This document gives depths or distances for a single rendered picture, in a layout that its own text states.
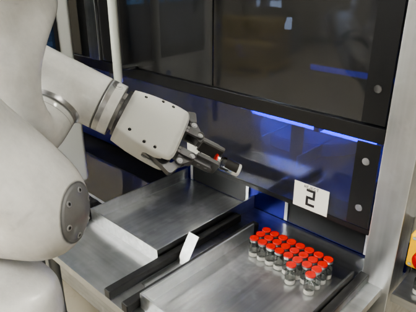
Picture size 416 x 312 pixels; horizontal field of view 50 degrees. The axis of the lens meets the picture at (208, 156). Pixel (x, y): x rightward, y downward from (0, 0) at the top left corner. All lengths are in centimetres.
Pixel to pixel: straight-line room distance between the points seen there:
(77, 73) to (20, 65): 12
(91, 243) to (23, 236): 61
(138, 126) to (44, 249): 25
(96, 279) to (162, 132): 42
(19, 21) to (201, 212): 75
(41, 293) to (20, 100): 24
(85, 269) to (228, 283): 31
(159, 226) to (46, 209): 66
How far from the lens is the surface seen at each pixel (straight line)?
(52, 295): 62
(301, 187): 99
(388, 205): 91
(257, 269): 99
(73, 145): 150
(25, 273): 62
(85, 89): 67
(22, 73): 59
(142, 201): 124
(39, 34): 59
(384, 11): 83
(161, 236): 109
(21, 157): 48
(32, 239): 50
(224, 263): 100
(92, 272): 101
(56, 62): 69
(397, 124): 85
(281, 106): 96
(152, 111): 69
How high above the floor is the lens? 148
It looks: 23 degrees down
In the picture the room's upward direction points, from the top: straight up
